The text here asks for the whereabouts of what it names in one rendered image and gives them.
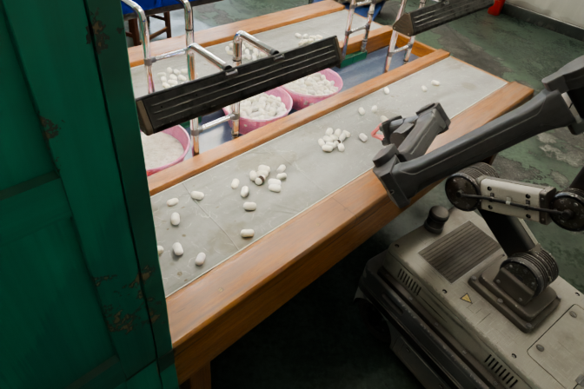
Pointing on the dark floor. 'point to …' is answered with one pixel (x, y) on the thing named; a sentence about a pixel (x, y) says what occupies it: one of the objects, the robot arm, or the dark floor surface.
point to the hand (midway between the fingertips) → (373, 134)
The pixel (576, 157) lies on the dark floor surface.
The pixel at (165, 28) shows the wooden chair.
